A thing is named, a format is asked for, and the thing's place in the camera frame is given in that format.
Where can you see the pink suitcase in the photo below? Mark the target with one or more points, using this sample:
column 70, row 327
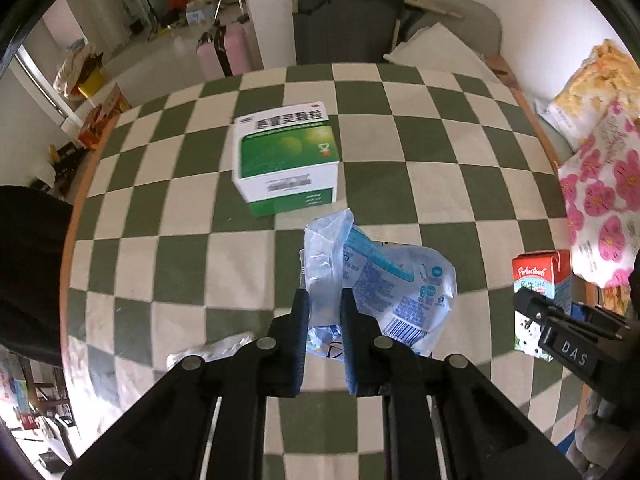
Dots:
column 227, row 50

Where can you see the pink floral paper bag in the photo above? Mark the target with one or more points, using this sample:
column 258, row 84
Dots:
column 600, row 200

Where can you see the white pillow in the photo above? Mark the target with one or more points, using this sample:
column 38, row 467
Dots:
column 440, row 47

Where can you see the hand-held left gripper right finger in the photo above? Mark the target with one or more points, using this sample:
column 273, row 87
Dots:
column 348, row 355

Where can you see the grey folding bed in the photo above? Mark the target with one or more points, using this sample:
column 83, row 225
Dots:
column 345, row 25

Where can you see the pile of bags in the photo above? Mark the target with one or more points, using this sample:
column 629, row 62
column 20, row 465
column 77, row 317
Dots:
column 75, row 67

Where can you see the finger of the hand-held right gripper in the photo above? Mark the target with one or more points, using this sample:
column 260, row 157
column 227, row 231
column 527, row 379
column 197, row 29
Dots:
column 535, row 305

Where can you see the grey cushion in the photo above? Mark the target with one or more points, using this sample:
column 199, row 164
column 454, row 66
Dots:
column 455, row 7

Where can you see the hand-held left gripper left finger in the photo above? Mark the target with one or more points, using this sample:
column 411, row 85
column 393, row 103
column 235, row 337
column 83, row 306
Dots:
column 301, row 350

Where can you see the yellow snack bag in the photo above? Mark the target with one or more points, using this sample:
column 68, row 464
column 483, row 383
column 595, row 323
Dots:
column 585, row 90

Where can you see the crumpled clear plastic wrapper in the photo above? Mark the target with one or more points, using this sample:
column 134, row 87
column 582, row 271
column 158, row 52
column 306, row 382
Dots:
column 215, row 350

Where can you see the green white checkered tablecloth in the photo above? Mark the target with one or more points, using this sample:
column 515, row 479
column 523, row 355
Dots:
column 425, row 195

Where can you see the person's right forearm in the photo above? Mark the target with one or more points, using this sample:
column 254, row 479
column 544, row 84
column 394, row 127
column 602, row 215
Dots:
column 600, row 425

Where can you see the blue clear plastic wrapper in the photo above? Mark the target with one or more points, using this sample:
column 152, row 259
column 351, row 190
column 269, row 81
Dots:
column 385, row 285

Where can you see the small red blue milk carton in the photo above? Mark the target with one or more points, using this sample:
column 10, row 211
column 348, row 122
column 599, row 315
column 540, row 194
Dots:
column 540, row 272

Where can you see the green white medicine box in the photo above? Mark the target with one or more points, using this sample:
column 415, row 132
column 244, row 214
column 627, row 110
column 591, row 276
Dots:
column 285, row 160

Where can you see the red printed carton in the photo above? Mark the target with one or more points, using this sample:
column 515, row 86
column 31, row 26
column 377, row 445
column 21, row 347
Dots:
column 102, row 115

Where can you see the yellow bin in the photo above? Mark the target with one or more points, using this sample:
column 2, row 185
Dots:
column 91, row 80

